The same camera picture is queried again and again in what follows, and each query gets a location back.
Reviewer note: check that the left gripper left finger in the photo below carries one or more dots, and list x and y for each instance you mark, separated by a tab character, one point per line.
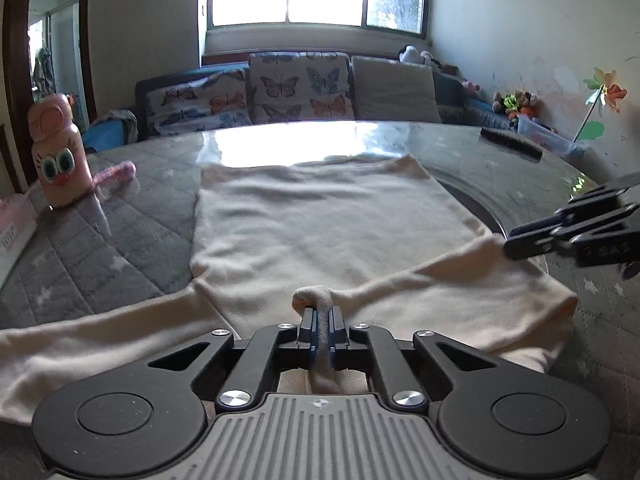
272	350

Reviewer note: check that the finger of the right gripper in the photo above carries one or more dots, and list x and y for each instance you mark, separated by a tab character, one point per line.
577	210
518	249

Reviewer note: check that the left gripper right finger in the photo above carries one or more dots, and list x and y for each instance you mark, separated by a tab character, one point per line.
373	351

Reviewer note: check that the cream long-sleeve garment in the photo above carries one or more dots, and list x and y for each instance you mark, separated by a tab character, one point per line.
379	238

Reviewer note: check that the clear plastic box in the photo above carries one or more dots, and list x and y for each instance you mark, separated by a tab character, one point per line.
549	140

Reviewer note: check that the black remote control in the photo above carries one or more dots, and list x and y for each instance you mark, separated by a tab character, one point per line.
515	144

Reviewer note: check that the paper pinwheel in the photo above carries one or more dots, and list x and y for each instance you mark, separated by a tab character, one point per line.
606	93

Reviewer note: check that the colourful plush toys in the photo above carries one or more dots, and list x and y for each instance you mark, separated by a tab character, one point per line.
516	103

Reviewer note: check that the dark blue sofa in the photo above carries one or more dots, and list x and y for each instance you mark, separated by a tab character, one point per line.
454	105

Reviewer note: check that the grey quilted table cover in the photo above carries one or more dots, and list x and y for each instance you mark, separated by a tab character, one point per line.
102	254

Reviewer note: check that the plain beige cushion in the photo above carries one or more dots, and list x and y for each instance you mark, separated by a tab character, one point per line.
391	91

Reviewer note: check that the white plush toy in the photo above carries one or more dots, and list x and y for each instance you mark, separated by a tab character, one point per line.
412	55

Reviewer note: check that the left butterfly cushion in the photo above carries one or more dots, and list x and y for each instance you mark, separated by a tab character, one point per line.
213	102

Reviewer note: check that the butterfly cushion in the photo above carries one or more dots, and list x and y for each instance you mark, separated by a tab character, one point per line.
306	86
213	102

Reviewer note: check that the middle butterfly cushion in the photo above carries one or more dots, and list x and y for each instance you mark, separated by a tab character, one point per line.
306	86

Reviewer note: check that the blue blanket on sofa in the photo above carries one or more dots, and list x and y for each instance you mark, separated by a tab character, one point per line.
112	130

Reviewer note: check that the tissue pack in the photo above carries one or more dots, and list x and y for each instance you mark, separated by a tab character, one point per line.
18	224

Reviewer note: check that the pink cartoon water bottle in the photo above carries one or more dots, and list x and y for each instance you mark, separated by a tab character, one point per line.
58	153

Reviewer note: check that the dark door frame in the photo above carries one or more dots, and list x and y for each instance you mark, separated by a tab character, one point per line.
16	147

